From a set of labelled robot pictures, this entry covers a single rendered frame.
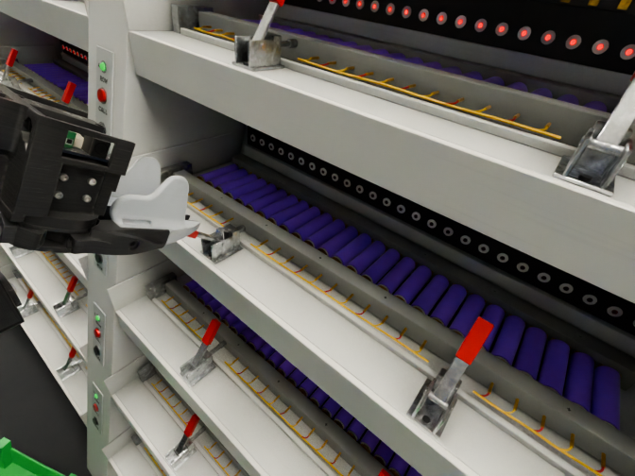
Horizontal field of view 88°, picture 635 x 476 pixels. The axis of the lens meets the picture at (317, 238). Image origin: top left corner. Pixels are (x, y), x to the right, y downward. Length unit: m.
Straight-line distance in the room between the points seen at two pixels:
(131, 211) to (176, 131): 0.26
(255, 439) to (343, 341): 0.21
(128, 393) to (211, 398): 0.28
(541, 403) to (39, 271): 1.03
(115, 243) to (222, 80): 0.17
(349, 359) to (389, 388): 0.04
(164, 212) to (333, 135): 0.15
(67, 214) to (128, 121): 0.25
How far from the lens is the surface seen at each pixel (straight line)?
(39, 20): 0.74
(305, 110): 0.27
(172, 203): 0.30
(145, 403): 0.75
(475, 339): 0.28
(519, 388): 0.33
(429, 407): 0.31
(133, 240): 0.27
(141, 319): 0.60
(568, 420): 0.35
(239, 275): 0.37
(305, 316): 0.33
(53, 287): 1.01
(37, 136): 0.23
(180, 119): 0.53
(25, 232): 0.25
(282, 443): 0.48
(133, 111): 0.49
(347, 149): 0.26
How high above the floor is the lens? 0.97
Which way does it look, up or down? 24 degrees down
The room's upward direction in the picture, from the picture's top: 18 degrees clockwise
